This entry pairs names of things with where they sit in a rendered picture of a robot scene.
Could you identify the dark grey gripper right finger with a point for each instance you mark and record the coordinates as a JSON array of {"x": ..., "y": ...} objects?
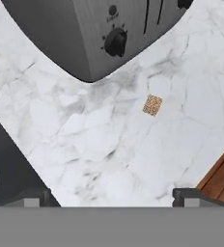
[{"x": 184, "y": 196}]

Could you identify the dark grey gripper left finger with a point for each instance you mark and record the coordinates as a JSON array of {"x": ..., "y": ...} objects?
[{"x": 36, "y": 197}]

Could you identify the brown sugar cube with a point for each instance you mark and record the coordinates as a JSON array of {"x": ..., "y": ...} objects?
[{"x": 152, "y": 105}]

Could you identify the silver toaster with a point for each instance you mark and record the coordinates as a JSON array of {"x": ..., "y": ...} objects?
[{"x": 94, "y": 35}]

